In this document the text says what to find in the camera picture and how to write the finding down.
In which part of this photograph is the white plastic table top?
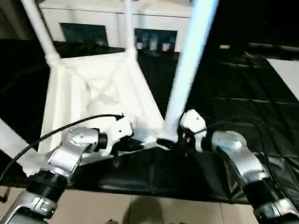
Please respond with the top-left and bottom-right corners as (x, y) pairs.
(22, 50), (181, 178)

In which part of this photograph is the black table mat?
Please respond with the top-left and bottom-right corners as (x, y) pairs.
(0, 38), (299, 205)

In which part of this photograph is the white flat board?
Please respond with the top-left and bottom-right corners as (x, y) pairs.
(265, 58), (299, 104)

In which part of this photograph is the white cabinet with glass doors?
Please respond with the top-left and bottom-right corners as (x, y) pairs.
(39, 0), (195, 51)

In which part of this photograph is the black cabinet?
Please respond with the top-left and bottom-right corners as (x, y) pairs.
(193, 0), (299, 50)

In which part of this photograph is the grey curtain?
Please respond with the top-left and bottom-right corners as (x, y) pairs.
(0, 0), (43, 41)

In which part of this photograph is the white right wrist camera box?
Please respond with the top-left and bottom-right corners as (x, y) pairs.
(179, 108), (208, 153)

